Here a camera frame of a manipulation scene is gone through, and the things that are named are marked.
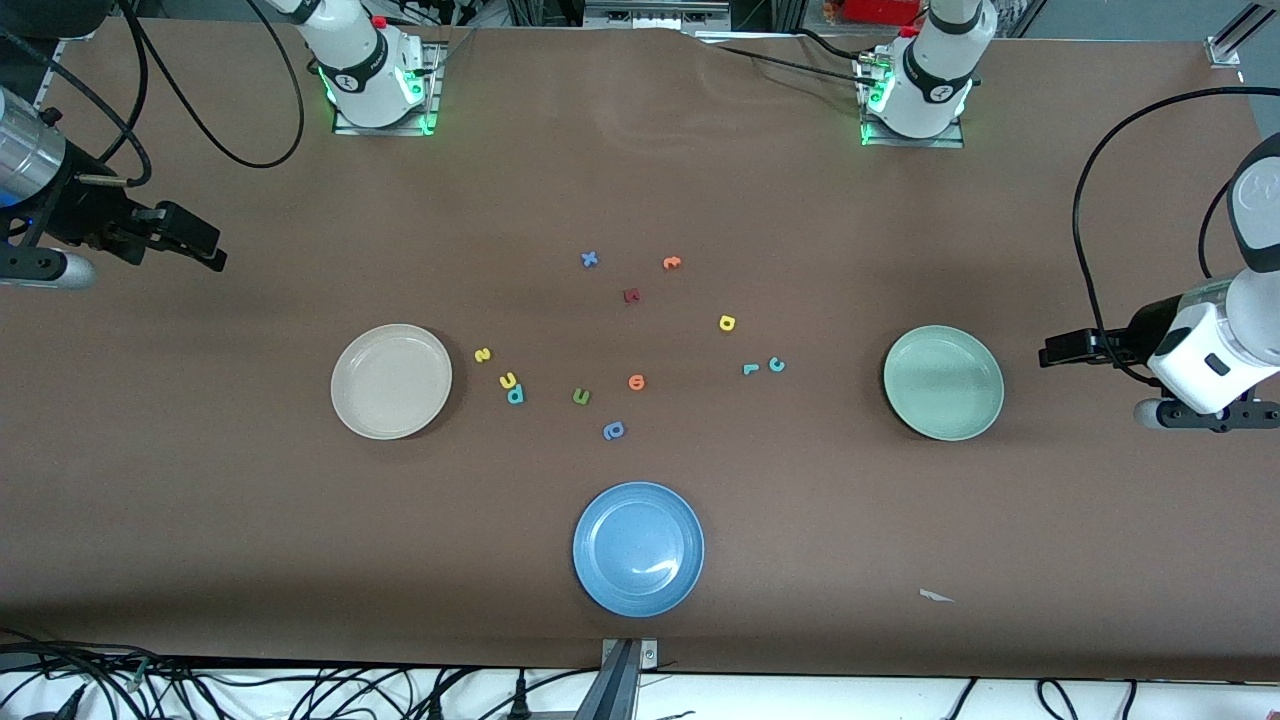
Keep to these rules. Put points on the beige brown plate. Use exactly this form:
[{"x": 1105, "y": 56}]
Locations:
[{"x": 391, "y": 381}]

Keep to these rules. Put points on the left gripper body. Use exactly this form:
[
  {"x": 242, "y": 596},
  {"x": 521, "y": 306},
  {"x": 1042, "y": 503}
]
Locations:
[{"x": 1143, "y": 327}]

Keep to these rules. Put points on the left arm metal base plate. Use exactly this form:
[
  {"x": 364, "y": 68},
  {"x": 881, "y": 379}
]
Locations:
[{"x": 950, "y": 140}]

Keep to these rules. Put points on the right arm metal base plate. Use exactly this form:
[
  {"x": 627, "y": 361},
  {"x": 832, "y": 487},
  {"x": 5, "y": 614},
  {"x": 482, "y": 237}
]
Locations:
[{"x": 425, "y": 110}]

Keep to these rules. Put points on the blue foam letter a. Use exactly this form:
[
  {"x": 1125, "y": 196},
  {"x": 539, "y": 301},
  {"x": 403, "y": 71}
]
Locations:
[{"x": 613, "y": 431}]

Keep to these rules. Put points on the aluminium corner profile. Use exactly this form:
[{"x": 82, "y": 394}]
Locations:
[
  {"x": 1225, "y": 48},
  {"x": 48, "y": 90}
]

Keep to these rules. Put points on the red box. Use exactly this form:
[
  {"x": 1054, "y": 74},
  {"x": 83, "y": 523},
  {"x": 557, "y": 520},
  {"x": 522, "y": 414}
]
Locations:
[{"x": 880, "y": 10}]

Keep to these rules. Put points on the blue plate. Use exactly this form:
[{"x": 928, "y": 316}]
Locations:
[{"x": 638, "y": 549}]

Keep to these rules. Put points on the aluminium frame bar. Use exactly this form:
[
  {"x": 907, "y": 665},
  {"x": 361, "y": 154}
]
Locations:
[{"x": 655, "y": 15}]

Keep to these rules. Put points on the white paper scrap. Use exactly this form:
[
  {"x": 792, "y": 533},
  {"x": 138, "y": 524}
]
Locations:
[{"x": 934, "y": 596}]

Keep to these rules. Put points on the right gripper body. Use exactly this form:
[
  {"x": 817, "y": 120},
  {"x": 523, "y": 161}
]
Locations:
[{"x": 82, "y": 215}]

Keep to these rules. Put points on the grey metal camera bracket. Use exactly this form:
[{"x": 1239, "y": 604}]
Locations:
[{"x": 622, "y": 680}]

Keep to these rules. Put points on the green plate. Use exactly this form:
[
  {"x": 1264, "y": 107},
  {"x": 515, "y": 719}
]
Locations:
[{"x": 943, "y": 383}]

